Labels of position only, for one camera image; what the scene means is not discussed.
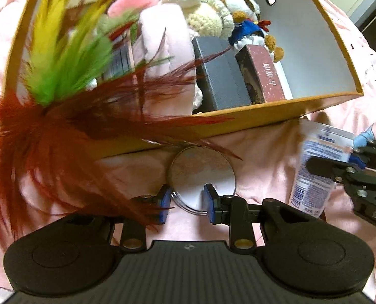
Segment cream crochet plush toy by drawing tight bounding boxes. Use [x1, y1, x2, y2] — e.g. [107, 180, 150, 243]
[161, 0, 236, 37]

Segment round clear lid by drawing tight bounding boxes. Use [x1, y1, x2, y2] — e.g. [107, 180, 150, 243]
[167, 146, 237, 215]

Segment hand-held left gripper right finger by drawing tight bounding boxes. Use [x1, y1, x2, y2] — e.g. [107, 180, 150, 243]
[203, 183, 315, 250]

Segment colourful feather toy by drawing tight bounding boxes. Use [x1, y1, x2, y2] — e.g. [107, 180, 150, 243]
[0, 0, 242, 238]

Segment brown dog plush toy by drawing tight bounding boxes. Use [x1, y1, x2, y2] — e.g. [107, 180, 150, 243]
[215, 0, 285, 62]

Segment orange cardboard box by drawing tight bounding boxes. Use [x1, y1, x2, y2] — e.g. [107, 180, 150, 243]
[1, 0, 365, 160]

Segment white and blue tube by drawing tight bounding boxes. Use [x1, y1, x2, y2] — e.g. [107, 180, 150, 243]
[288, 121, 355, 218]

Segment blue labelled packet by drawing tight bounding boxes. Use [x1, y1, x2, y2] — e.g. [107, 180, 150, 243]
[101, 46, 136, 81]

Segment pale pink plush toy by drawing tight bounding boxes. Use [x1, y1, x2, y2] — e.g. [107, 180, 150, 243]
[132, 3, 204, 108]

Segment maroon rectangular box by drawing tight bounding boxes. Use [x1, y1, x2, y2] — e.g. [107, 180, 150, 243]
[235, 44, 286, 104]

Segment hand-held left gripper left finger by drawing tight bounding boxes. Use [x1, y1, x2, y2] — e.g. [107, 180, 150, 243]
[64, 184, 172, 250]

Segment grey rectangular box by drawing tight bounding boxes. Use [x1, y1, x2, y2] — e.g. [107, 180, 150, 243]
[192, 36, 252, 112]

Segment pink printed blanket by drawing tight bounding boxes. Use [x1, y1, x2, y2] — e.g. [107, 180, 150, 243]
[0, 0, 376, 304]

